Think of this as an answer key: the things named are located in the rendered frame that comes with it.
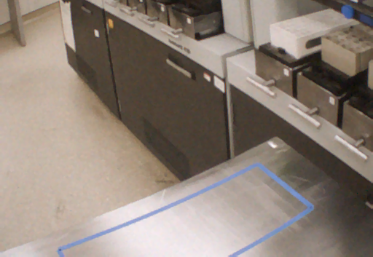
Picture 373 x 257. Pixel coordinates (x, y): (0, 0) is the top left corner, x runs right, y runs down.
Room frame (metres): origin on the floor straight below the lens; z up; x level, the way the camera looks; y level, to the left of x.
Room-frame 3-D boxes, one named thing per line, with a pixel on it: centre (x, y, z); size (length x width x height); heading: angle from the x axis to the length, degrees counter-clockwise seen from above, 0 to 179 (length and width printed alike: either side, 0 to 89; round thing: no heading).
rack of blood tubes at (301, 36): (1.05, -0.37, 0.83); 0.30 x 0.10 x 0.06; 118
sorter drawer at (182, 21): (1.47, -0.30, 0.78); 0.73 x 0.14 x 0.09; 118
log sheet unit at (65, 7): (2.51, 0.62, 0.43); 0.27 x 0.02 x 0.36; 28
